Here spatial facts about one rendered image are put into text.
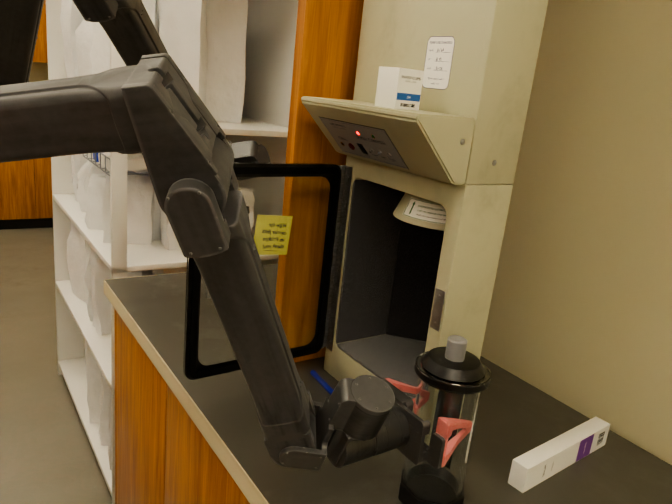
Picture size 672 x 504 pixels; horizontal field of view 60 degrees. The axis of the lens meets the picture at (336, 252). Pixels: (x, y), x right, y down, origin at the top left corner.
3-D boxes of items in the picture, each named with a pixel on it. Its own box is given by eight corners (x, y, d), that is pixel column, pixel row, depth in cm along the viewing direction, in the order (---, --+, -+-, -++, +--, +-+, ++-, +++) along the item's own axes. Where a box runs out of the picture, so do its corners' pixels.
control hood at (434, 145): (346, 152, 114) (351, 100, 111) (466, 185, 88) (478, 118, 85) (295, 151, 107) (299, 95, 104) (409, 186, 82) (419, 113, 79)
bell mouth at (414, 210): (441, 207, 119) (446, 181, 118) (509, 229, 105) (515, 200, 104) (373, 210, 109) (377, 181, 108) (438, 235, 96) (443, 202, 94)
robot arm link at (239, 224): (169, 135, 55) (146, 195, 46) (228, 124, 54) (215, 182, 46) (278, 415, 80) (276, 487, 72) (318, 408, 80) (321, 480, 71)
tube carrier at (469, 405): (432, 461, 97) (452, 344, 91) (481, 501, 88) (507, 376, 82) (381, 480, 91) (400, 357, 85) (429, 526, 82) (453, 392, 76)
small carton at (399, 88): (398, 107, 95) (402, 69, 93) (418, 110, 91) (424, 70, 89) (374, 105, 92) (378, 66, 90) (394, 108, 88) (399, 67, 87)
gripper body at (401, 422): (386, 384, 85) (344, 395, 80) (434, 420, 77) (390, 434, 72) (381, 423, 86) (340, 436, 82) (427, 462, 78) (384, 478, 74)
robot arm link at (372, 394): (278, 409, 79) (276, 465, 72) (300, 351, 72) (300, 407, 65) (361, 421, 81) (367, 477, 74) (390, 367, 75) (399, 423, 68)
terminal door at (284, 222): (322, 351, 123) (342, 164, 112) (184, 382, 106) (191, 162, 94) (320, 350, 124) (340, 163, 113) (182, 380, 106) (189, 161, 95)
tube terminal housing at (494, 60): (409, 349, 141) (461, 8, 119) (515, 418, 115) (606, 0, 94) (322, 368, 127) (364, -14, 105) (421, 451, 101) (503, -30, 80)
